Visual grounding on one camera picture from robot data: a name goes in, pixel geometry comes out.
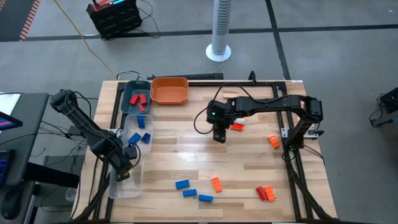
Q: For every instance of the dark teal plastic bin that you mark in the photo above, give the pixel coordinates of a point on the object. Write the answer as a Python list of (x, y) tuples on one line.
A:
[(129, 107)]

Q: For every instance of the white tower fan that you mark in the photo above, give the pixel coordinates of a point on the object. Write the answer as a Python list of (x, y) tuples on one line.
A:
[(221, 25)]

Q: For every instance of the tablet screen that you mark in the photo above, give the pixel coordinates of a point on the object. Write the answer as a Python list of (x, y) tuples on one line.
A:
[(7, 122)]

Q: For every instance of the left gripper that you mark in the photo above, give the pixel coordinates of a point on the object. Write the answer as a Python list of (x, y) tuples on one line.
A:
[(119, 157)]

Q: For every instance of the clear plastic cup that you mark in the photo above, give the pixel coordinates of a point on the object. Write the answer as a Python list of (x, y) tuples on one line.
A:
[(71, 195)]

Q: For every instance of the orange plastic building block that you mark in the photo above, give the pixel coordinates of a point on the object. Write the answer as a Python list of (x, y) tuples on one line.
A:
[(270, 193), (216, 184), (274, 141), (237, 127)]

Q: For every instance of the black desk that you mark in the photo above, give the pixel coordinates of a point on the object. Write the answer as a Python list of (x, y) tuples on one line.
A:
[(28, 124)]

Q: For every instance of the black floor equipment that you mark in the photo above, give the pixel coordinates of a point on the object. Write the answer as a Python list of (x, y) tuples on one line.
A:
[(388, 104)]

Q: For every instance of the red wooden block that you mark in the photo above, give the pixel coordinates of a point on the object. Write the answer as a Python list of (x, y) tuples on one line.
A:
[(143, 99), (134, 99), (261, 193), (141, 108)]

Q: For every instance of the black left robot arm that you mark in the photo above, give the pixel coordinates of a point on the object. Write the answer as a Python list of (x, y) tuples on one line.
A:
[(82, 123)]

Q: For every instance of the orange plastic bin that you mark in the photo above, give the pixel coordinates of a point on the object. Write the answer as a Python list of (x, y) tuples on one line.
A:
[(169, 91)]

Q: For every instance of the black aluminium table frame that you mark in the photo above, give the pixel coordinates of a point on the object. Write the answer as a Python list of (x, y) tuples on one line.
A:
[(236, 83)]

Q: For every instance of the black keyboard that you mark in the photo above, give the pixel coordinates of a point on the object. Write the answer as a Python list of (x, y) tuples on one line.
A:
[(4, 168)]

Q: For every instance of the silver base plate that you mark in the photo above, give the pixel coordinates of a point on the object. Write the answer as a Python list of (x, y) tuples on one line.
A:
[(311, 134)]

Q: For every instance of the clear plastic storage bin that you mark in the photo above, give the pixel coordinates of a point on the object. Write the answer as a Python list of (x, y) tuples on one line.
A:
[(124, 191), (127, 124)]

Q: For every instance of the dark orange-striped floor mat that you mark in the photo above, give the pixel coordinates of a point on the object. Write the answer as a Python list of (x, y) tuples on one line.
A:
[(12, 18)]

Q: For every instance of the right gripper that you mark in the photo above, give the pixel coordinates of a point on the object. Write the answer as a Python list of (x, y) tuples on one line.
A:
[(217, 113)]

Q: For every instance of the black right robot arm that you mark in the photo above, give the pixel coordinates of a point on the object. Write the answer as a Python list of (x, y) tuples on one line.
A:
[(273, 104)]

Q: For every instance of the black equipment case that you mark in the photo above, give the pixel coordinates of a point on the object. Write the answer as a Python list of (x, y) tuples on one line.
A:
[(115, 21)]

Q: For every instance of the blue plastic building block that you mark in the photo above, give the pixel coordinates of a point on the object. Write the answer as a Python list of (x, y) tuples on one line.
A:
[(205, 198), (140, 122), (134, 138), (146, 137), (189, 193), (182, 184)]

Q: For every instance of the black computer mouse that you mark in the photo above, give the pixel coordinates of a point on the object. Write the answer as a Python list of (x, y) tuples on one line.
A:
[(11, 202)]

